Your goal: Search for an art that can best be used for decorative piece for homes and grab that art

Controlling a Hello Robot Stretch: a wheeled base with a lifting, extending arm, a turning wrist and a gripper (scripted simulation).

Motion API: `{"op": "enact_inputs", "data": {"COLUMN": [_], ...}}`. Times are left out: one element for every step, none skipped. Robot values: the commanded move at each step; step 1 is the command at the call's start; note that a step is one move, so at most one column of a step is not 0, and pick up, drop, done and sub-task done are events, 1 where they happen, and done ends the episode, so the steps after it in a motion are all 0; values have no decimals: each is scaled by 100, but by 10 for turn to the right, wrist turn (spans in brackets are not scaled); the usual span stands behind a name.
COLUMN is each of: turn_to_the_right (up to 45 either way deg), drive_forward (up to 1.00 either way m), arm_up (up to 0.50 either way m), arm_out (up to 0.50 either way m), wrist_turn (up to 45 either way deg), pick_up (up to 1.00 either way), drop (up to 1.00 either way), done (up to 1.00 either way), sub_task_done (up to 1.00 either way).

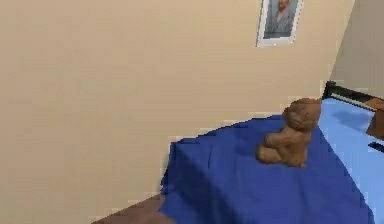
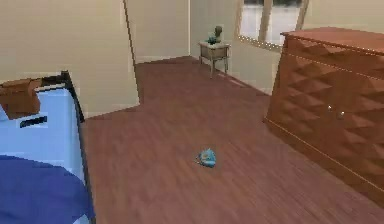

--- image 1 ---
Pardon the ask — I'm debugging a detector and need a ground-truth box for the small black flat object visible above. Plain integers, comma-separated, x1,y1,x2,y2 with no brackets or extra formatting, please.
368,141,384,154

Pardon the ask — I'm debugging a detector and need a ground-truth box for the brown teddy bear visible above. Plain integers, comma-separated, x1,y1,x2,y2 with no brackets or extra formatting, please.
255,97,323,169

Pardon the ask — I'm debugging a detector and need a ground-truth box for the blue bed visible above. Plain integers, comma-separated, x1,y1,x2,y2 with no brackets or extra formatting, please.
157,80,384,224

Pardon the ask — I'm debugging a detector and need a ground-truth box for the brown wooden box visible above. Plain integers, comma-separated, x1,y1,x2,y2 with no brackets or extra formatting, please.
364,97,384,141

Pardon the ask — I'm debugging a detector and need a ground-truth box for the white framed portrait picture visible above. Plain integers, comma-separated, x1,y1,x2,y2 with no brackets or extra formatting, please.
255,0,305,48

